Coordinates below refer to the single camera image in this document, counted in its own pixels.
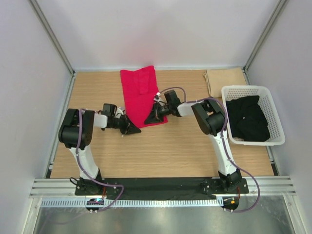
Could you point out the aluminium corner post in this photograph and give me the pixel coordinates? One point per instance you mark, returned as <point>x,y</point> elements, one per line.
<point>278,9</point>
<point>50,33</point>

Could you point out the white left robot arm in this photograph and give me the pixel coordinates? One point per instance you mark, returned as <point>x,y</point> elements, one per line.
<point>76,133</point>

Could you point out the aluminium frame rail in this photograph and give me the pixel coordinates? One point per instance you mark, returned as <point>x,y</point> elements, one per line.
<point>269,185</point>

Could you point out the black t shirt in basket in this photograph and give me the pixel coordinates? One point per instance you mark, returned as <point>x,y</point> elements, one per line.
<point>247,120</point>

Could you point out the white slotted cable duct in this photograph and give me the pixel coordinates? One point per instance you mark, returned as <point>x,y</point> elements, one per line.
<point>98,203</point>

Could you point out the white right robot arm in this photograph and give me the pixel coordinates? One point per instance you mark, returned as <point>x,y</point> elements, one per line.
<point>212,120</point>

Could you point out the white perforated plastic basket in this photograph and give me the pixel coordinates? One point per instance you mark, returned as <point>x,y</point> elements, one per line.
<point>268,108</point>

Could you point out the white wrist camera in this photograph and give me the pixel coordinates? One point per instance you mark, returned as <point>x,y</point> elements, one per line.
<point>157,97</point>
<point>119,111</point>

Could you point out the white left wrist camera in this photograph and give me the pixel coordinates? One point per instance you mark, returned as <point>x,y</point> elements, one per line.
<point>119,111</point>

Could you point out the left aluminium corner post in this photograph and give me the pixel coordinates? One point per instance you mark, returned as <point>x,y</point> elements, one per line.
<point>50,33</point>

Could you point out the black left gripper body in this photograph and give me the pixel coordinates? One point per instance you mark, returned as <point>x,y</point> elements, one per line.
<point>121,124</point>

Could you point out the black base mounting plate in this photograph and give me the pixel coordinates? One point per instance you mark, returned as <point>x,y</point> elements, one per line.
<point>159,188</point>

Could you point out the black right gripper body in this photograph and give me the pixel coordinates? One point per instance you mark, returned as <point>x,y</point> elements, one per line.
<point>165,110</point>

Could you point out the right aluminium corner post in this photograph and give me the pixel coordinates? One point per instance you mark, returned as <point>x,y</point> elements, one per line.
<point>278,9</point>

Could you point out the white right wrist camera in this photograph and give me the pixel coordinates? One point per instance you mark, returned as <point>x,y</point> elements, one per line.
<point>157,97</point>

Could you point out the folded beige t shirt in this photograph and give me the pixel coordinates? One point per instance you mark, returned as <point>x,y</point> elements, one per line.
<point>216,79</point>

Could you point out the pink red t shirt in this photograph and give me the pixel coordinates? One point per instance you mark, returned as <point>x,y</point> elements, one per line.
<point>139,88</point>

